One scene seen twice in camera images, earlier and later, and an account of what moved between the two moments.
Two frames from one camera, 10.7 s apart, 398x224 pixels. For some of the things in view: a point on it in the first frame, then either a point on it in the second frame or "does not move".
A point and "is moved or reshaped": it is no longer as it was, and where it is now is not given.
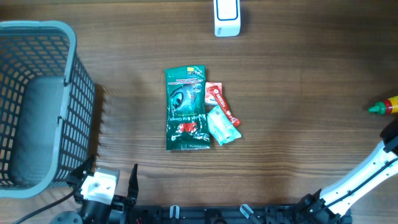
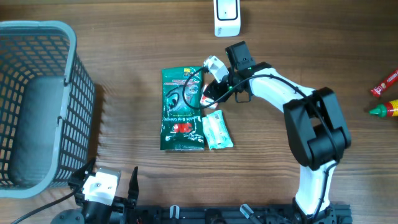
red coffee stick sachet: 224,106 → 377,91
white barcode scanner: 227,18 does not move
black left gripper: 119,202 does not move
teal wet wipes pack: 221,127 is moved or reshaped
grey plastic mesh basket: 47,101 does not move
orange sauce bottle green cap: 389,106 is moved or reshaped
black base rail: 275,214 does not move
